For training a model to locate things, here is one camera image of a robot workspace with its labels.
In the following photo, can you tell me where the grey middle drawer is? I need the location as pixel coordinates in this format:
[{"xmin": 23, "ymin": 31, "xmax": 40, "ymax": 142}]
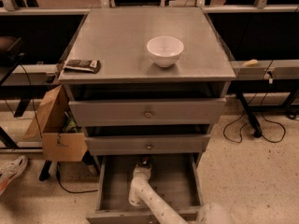
[{"xmin": 86, "ymin": 134, "xmax": 210, "ymax": 155}]

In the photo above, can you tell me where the grey top drawer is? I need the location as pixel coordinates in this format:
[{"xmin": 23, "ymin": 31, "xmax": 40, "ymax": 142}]
[{"xmin": 69, "ymin": 98, "xmax": 226, "ymax": 127}]

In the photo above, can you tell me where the grey bottom drawer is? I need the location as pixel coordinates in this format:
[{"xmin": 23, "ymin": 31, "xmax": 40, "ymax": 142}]
[{"xmin": 87, "ymin": 154, "xmax": 203, "ymax": 224}]

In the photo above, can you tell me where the grey drawer cabinet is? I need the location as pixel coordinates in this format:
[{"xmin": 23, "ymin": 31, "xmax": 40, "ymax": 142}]
[{"xmin": 58, "ymin": 7, "xmax": 237, "ymax": 173}]

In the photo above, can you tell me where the black floor cable right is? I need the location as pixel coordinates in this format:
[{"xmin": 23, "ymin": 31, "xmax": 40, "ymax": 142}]
[{"xmin": 222, "ymin": 110, "xmax": 287, "ymax": 145}]

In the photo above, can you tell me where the black floor cable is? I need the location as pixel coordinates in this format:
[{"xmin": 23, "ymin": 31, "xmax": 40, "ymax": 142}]
[
  {"xmin": 55, "ymin": 161, "xmax": 99, "ymax": 195},
  {"xmin": 222, "ymin": 110, "xmax": 287, "ymax": 145}
]

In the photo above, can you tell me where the brown cardboard box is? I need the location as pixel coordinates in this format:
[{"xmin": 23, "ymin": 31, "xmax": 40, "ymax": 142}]
[{"xmin": 23, "ymin": 85, "xmax": 87, "ymax": 161}]

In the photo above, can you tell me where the redbull can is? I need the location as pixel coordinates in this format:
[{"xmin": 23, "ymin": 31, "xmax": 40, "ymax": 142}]
[{"xmin": 141, "ymin": 157, "xmax": 150, "ymax": 167}]

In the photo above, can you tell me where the black floor cable left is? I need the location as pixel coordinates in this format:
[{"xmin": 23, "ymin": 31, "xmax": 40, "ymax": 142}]
[{"xmin": 55, "ymin": 161, "xmax": 99, "ymax": 195}]

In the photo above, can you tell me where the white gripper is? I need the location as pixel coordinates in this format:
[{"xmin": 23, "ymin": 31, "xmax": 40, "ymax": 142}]
[{"xmin": 133, "ymin": 165, "xmax": 151, "ymax": 182}]

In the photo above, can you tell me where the grey drawer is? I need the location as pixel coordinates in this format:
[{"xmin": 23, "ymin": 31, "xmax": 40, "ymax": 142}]
[
  {"xmin": 86, "ymin": 134, "xmax": 210, "ymax": 155},
  {"xmin": 69, "ymin": 98, "xmax": 226, "ymax": 127},
  {"xmin": 87, "ymin": 154, "xmax": 203, "ymax": 224}
]

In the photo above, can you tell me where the dark snack bar packet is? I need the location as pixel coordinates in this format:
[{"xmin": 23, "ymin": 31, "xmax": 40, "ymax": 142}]
[{"xmin": 64, "ymin": 60, "xmax": 101, "ymax": 74}]

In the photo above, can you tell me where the yellow foam scrap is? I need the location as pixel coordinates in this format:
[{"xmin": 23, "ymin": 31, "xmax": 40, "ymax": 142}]
[{"xmin": 242, "ymin": 59, "xmax": 258, "ymax": 67}]

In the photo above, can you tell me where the white ceramic bowl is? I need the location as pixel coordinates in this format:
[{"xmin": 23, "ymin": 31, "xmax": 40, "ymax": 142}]
[{"xmin": 147, "ymin": 36, "xmax": 184, "ymax": 67}]

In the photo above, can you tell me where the white sneaker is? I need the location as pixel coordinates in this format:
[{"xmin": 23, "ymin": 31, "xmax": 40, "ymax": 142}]
[{"xmin": 0, "ymin": 155, "xmax": 28, "ymax": 196}]

